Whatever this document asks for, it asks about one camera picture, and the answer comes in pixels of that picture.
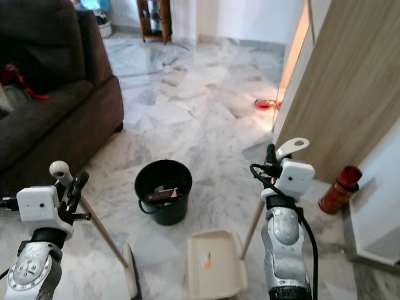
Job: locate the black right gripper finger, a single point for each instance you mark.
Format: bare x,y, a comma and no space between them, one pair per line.
270,154

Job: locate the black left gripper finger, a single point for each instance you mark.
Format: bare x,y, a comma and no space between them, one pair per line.
79,187
64,189

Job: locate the cream plastic broom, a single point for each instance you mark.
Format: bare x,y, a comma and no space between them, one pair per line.
103,227

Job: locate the cream plastic dustpan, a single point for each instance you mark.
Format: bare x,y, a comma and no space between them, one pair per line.
215,269

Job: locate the red bowl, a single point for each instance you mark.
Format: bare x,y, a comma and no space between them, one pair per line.
265,104

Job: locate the grey-brown fabric sofa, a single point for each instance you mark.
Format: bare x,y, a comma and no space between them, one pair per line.
50,131

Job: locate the red-brown bottle with red cap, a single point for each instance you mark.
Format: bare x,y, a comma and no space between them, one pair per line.
339,190

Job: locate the black plastic bucket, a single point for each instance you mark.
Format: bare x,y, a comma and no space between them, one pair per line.
165,214

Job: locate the light wooden cabinet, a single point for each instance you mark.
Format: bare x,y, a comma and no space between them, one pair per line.
344,81

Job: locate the white plastic object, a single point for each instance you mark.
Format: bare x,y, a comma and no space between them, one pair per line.
6,100

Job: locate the brown wooden shelf rack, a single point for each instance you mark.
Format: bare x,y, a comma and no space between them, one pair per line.
153,20

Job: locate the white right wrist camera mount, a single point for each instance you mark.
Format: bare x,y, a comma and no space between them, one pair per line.
295,177

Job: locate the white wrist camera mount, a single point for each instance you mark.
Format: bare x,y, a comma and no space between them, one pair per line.
295,177
37,205

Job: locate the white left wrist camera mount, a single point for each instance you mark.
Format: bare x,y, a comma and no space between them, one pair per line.
37,205

